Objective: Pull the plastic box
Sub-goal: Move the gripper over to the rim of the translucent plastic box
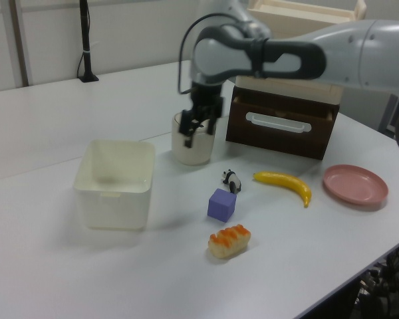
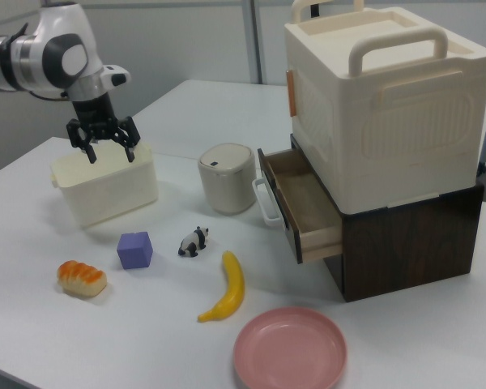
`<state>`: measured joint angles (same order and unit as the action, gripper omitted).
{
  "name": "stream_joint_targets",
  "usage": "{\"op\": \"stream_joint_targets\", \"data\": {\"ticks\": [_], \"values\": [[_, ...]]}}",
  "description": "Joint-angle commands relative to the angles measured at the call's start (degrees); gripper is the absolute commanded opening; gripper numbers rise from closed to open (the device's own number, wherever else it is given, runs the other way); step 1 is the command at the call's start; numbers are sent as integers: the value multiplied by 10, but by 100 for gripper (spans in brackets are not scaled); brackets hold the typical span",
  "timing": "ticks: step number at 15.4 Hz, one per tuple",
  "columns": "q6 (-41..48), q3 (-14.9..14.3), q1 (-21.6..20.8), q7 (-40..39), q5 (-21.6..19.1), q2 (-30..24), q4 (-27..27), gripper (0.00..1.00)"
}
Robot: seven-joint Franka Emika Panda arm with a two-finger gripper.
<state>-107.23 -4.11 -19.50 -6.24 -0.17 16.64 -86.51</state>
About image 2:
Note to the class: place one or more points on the large cream storage box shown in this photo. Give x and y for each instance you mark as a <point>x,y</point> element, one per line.
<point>389,133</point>

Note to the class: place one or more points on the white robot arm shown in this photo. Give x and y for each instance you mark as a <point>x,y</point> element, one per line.
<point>60,24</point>

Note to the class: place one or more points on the purple cube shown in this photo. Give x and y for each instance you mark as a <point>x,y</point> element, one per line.
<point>134,251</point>

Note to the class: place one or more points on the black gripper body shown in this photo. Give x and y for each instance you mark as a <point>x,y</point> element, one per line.
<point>95,113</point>

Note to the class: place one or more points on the small beige trash can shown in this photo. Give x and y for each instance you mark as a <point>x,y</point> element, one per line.
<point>227,182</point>

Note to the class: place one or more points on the pink plastic plate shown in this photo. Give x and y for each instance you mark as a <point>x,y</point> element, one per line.
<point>289,348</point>

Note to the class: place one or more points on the dark wood drawer cabinet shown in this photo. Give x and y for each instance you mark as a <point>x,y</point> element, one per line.
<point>409,251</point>

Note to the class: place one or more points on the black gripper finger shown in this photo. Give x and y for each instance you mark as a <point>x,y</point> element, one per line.
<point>81,135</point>
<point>126,135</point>

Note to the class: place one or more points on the translucent white plastic box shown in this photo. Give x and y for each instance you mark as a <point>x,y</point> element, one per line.
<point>105,194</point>

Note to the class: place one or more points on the panda toy figure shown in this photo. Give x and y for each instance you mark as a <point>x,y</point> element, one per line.
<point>192,242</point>

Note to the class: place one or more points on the toy bread loaf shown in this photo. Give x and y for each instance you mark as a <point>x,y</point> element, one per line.
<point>81,279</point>

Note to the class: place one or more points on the yellow toy banana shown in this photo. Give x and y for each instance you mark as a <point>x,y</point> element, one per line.
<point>233,283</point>

